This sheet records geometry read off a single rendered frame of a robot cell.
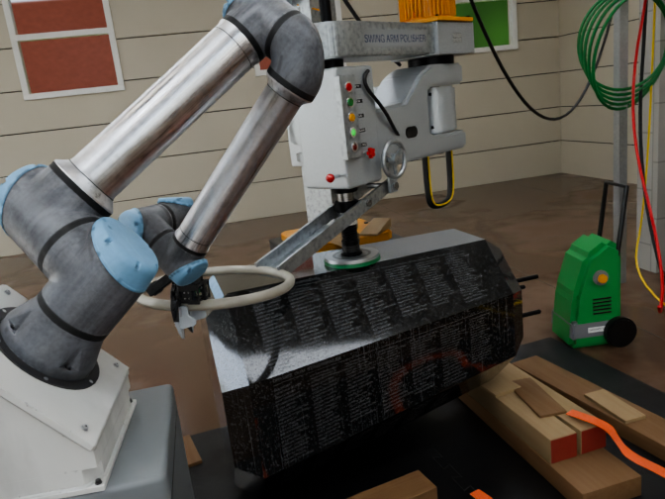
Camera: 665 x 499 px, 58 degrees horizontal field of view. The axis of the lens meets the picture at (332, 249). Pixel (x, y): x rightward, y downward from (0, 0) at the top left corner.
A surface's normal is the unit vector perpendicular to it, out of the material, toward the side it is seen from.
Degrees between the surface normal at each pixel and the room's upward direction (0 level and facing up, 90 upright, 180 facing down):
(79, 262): 63
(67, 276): 68
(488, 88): 90
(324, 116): 90
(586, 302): 90
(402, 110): 90
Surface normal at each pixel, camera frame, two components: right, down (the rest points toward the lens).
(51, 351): 0.47, 0.05
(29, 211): -0.15, -0.22
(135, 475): -0.11, -0.96
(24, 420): 0.15, 0.22
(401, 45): 0.74, 0.08
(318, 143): -0.66, 0.25
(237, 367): -0.56, -0.26
